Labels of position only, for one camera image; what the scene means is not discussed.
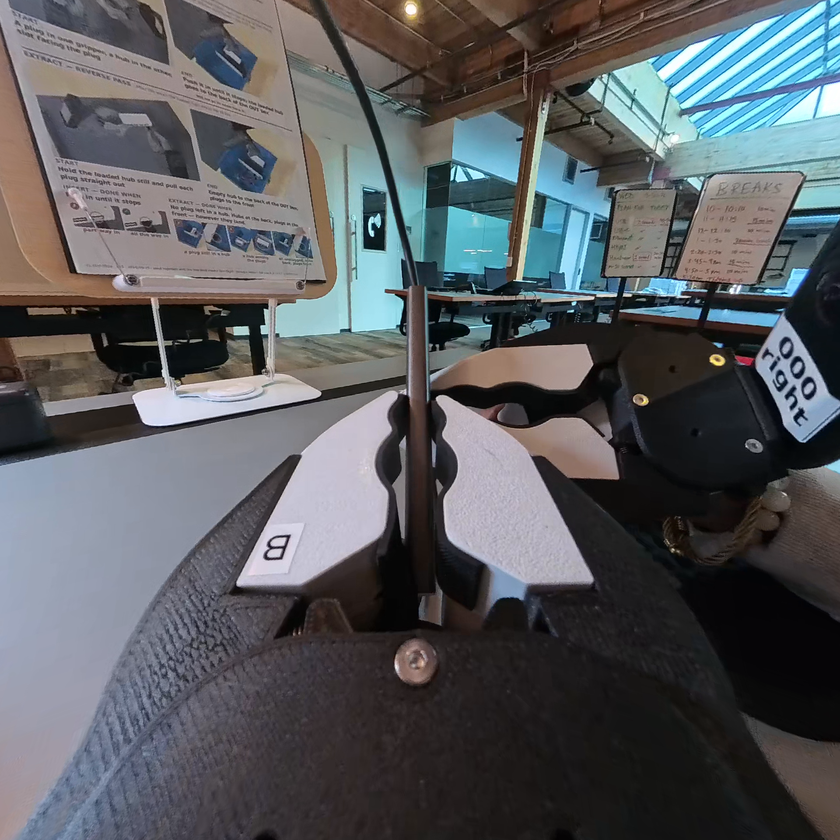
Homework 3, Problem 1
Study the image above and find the black box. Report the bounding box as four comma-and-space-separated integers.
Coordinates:
0, 381, 53, 455

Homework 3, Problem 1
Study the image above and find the wooden panel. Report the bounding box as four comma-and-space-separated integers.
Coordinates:
0, 39, 339, 308

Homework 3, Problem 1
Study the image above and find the long office desk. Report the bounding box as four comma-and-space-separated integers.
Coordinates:
386, 285, 595, 349

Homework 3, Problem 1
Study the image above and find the small handwritten whiteboard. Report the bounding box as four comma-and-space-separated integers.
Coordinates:
600, 187, 678, 326

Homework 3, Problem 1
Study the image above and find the large handwritten whiteboard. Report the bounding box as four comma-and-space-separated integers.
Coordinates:
675, 172, 807, 329

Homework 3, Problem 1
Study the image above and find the printed instruction poster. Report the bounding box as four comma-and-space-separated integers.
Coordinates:
0, 0, 329, 284

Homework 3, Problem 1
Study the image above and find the wooden pillar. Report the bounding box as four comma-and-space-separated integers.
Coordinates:
507, 69, 552, 283

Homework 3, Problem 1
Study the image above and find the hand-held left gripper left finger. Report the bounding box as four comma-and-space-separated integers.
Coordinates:
235, 392, 411, 631

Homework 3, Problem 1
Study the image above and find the black office chair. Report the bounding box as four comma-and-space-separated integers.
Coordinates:
92, 305, 231, 395
400, 259, 470, 352

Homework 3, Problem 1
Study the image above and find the black hub cable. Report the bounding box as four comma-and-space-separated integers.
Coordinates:
310, 0, 421, 290

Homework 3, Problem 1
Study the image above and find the gold chain bracelet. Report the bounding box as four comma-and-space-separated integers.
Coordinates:
661, 495, 785, 567

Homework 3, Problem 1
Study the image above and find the black phone icon sign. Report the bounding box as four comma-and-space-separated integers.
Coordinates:
361, 185, 389, 253

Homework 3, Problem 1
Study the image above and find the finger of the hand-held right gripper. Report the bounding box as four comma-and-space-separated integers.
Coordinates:
502, 416, 621, 481
430, 343, 601, 411

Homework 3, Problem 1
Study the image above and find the white document stand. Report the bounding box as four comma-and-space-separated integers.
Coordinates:
66, 187, 322, 427

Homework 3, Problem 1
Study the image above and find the glass office partition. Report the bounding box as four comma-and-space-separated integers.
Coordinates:
423, 161, 572, 277

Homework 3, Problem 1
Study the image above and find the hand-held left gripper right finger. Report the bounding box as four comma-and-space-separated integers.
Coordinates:
430, 394, 595, 627

